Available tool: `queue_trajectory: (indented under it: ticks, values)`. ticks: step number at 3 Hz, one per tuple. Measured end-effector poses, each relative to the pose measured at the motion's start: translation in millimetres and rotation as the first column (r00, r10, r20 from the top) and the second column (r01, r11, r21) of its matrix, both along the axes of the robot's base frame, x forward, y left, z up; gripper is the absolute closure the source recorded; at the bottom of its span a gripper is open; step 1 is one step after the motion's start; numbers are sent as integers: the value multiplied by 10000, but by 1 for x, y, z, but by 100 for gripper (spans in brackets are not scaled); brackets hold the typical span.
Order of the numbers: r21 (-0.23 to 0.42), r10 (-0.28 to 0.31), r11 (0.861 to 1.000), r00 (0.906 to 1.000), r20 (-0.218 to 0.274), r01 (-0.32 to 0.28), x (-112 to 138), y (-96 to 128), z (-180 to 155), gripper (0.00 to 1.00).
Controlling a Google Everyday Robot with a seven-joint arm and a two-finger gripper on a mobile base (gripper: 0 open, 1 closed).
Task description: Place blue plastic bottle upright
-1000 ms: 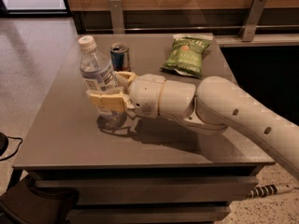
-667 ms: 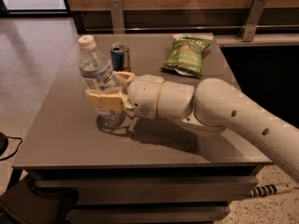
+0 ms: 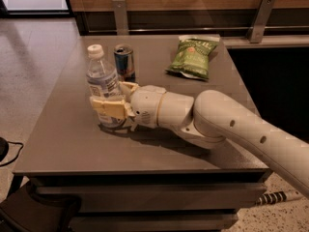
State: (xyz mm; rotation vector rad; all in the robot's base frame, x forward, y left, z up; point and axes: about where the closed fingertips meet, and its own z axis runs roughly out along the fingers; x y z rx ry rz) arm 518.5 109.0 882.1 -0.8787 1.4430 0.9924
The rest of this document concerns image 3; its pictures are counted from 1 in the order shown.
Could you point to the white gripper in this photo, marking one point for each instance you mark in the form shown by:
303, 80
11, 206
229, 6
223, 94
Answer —
145, 105

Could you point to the clear plastic water bottle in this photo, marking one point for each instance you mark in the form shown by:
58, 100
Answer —
103, 82

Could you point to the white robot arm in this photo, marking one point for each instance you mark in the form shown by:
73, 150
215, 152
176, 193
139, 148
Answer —
207, 121

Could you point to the blue silver energy drink can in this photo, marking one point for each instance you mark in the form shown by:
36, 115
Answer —
123, 54

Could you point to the green chip bag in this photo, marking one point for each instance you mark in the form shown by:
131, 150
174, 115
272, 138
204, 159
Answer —
192, 57

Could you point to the grey drawer cabinet table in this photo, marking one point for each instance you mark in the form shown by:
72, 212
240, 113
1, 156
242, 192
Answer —
140, 180

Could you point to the black round object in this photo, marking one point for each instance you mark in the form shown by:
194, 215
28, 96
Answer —
4, 148

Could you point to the black bag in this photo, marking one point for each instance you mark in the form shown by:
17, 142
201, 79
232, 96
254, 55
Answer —
27, 211

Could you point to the striped black white rod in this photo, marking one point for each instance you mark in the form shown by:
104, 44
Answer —
278, 197

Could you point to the left metal wall bracket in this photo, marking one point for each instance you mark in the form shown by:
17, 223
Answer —
120, 16

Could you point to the metal wall bracket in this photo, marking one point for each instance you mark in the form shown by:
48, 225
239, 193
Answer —
257, 29
120, 16

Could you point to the right metal wall bracket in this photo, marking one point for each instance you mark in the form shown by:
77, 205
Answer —
257, 29

